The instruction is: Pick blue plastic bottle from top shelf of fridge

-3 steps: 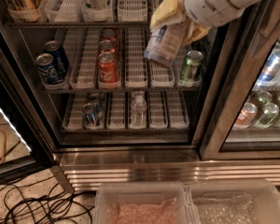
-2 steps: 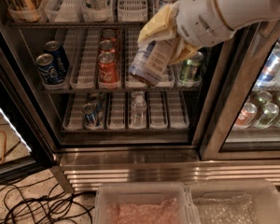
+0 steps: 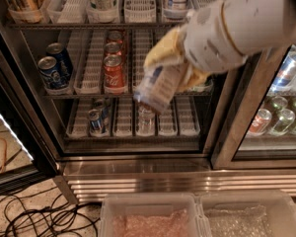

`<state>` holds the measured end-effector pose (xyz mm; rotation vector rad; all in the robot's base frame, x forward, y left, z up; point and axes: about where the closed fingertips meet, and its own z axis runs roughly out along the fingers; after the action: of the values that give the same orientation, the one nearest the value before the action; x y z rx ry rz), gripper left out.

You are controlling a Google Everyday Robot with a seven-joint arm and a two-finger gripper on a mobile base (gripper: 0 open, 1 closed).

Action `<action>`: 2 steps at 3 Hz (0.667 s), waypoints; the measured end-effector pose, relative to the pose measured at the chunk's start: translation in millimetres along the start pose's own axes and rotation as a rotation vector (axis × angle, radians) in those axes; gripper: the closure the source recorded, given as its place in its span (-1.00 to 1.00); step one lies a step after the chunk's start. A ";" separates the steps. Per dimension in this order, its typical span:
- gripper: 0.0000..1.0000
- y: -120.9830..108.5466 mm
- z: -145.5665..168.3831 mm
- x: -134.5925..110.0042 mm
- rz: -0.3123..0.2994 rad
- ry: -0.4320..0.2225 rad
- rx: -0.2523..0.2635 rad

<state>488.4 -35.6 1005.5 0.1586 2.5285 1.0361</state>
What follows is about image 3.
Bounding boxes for small blue can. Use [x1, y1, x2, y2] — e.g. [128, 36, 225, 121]
[94, 98, 110, 125]
[88, 109, 105, 134]

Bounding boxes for closed glass fridge door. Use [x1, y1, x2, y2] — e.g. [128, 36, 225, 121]
[211, 47, 296, 169]

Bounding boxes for orange can behind glass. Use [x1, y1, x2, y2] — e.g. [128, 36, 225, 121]
[248, 109, 272, 135]

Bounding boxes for middle red cola can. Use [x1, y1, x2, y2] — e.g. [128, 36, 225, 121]
[105, 42, 123, 56]

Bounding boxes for left clear plastic bin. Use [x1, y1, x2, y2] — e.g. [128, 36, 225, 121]
[99, 193, 206, 237]

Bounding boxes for green can behind glass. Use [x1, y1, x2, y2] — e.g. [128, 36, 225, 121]
[268, 109, 296, 136]

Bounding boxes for red cola can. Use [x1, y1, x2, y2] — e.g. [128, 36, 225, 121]
[104, 55, 124, 89]
[107, 31, 124, 44]
[105, 42, 123, 56]

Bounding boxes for front red cola can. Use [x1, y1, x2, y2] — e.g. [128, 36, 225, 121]
[104, 55, 124, 89]

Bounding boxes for silver blue can behind glass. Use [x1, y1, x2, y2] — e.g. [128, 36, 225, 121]
[270, 51, 296, 92]

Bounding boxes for green soda can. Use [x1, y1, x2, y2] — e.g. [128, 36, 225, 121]
[190, 80, 213, 93]

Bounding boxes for black floor cables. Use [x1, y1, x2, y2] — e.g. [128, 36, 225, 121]
[0, 185, 100, 237]

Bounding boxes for clear plastic bin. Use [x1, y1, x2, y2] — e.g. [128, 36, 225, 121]
[99, 193, 206, 237]
[201, 191, 296, 237]

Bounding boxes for rear red cola can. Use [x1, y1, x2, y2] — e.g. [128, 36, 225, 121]
[107, 31, 124, 44]

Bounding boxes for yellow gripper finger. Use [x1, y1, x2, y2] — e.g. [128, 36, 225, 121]
[177, 64, 210, 92]
[144, 27, 185, 67]

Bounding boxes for front small blue can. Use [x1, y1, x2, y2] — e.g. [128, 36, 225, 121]
[88, 109, 105, 134]

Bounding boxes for open fridge door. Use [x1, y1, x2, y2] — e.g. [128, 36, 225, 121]
[0, 13, 58, 198]

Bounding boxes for clear water bottle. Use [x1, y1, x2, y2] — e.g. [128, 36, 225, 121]
[138, 106, 155, 136]

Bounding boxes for front blue soda can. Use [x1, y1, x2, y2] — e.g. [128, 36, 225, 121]
[37, 56, 68, 90]

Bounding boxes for right clear plastic bin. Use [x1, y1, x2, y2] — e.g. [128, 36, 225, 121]
[201, 191, 296, 237]

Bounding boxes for blue soda can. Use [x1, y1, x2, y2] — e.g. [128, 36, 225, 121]
[46, 42, 73, 80]
[37, 56, 68, 90]

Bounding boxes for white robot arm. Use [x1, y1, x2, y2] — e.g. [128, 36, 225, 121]
[144, 0, 296, 87]

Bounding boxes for rear blue soda can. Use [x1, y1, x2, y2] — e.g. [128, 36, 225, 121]
[46, 42, 73, 80]

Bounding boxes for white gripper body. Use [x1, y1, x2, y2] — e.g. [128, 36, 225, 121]
[184, 0, 247, 73]

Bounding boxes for rear small blue can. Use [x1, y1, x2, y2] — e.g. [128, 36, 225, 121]
[94, 98, 110, 125]

